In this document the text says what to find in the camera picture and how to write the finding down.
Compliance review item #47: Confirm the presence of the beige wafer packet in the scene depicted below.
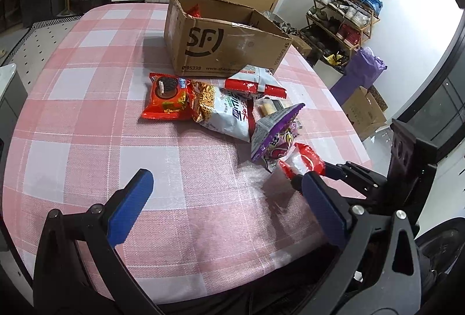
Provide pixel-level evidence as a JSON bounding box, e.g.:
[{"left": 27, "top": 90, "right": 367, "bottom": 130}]
[{"left": 254, "top": 97, "right": 291, "bottom": 117}]

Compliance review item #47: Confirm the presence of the pink checkered tablecloth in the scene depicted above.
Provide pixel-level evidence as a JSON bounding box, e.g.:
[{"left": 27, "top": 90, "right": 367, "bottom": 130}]
[{"left": 2, "top": 2, "right": 375, "bottom": 301}]

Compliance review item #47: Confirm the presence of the shelved shoes group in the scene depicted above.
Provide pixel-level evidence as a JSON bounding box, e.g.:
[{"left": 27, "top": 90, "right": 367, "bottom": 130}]
[{"left": 307, "top": 0, "right": 383, "bottom": 61}]

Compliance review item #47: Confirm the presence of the purple bag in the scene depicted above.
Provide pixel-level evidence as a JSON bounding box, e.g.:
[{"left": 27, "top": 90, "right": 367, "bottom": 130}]
[{"left": 329, "top": 46, "right": 387, "bottom": 105}]

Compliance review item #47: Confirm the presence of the red white snack packet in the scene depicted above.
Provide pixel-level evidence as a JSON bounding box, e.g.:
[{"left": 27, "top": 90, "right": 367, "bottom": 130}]
[{"left": 278, "top": 142, "right": 326, "bottom": 179}]

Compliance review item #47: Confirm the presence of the white trash can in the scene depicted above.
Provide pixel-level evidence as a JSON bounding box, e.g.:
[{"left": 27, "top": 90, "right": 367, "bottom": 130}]
[{"left": 0, "top": 64, "right": 30, "bottom": 141}]

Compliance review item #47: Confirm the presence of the scattered sneakers group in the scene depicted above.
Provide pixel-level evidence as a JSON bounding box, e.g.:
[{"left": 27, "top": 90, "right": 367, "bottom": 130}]
[{"left": 262, "top": 10, "right": 302, "bottom": 37}]

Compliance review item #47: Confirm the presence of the printed cardboard box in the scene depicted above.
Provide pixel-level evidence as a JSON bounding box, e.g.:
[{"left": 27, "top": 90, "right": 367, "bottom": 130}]
[{"left": 341, "top": 86, "right": 387, "bottom": 141}]

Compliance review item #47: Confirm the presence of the red chocolate cookie packet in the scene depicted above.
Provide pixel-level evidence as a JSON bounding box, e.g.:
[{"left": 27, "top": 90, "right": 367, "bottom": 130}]
[{"left": 141, "top": 72, "right": 195, "bottom": 121}]

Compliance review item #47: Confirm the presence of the wooden shoe rack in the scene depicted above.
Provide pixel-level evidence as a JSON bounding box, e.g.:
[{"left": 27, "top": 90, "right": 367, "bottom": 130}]
[{"left": 305, "top": 0, "right": 382, "bottom": 65}]

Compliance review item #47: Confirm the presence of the purple snack packet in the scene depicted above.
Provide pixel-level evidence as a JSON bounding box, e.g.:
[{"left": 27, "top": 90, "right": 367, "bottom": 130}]
[{"left": 251, "top": 103, "right": 306, "bottom": 174}]

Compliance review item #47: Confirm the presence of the black white patterned rug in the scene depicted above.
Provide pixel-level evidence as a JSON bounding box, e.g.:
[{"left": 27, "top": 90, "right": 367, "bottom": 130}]
[{"left": 0, "top": 16, "right": 86, "bottom": 72}]

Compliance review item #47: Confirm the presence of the noodle snack bag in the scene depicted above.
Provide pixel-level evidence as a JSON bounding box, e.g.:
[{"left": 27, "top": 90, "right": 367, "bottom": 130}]
[
  {"left": 224, "top": 64, "right": 287, "bottom": 99},
  {"left": 191, "top": 79, "right": 255, "bottom": 143}
]

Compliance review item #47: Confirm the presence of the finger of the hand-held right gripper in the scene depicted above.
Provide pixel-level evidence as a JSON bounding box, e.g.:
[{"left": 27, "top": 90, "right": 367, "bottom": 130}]
[
  {"left": 323, "top": 160, "right": 389, "bottom": 192},
  {"left": 290, "top": 172, "right": 391, "bottom": 208}
]

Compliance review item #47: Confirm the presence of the cardboard shipping box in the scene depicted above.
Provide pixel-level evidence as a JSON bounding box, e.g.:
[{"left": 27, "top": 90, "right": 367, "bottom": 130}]
[{"left": 163, "top": 0, "right": 293, "bottom": 77}]

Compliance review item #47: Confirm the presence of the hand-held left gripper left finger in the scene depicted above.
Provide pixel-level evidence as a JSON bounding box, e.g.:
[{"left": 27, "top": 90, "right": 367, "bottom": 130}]
[{"left": 33, "top": 168, "right": 166, "bottom": 315}]

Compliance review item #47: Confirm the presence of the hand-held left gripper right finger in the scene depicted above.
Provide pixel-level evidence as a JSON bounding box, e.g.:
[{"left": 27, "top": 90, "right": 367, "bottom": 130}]
[{"left": 301, "top": 171, "right": 433, "bottom": 315}]

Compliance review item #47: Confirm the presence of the small cardboard box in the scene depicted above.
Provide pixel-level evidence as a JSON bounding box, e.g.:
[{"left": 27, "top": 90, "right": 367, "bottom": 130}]
[{"left": 289, "top": 34, "right": 313, "bottom": 57}]

